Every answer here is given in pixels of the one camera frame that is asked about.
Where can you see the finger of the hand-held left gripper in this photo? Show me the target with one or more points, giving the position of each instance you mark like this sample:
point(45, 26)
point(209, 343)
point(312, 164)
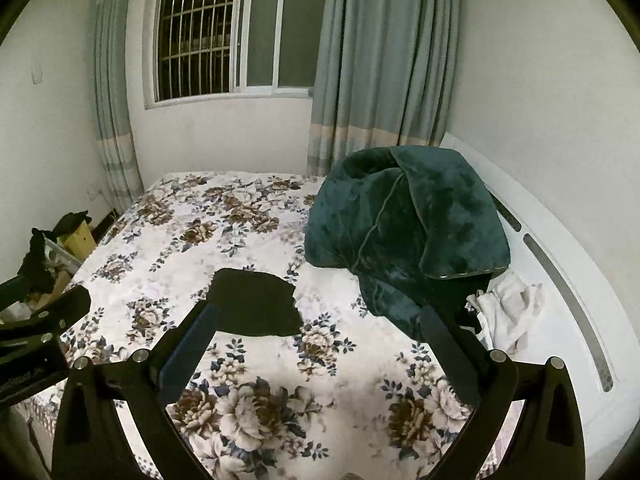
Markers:
point(55, 312)
point(15, 290)

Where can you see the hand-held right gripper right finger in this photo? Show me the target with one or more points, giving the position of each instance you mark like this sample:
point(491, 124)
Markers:
point(450, 355)

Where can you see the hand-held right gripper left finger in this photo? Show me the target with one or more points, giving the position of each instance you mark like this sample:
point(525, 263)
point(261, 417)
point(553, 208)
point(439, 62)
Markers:
point(192, 340)

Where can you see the dark striped small garment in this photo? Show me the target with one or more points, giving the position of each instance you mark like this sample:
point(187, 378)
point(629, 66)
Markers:
point(255, 305)

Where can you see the cluttered bedside items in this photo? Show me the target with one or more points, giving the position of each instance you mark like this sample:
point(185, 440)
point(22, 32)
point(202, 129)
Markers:
point(42, 255)

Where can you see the clear plastic box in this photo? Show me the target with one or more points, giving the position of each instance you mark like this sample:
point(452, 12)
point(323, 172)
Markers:
point(62, 260)

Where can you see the yellow box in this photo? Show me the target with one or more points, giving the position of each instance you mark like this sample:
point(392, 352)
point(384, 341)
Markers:
point(80, 242)

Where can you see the white crumpled cloth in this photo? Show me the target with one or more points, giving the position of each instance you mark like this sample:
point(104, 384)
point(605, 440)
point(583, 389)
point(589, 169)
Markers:
point(510, 305)

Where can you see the floral bed sheet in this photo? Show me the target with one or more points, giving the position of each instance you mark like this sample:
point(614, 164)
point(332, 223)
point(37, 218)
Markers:
point(200, 240)

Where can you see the white bed headboard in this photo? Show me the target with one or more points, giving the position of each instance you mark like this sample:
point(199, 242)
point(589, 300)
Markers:
point(560, 270)

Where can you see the dark green plush blanket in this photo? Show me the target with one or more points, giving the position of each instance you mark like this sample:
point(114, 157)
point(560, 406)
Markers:
point(415, 220)

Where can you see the barred window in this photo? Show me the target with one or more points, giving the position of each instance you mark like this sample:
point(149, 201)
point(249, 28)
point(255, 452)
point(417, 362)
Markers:
point(220, 35)

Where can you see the white wall switch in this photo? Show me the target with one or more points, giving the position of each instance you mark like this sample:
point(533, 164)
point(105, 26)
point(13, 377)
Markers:
point(36, 74)

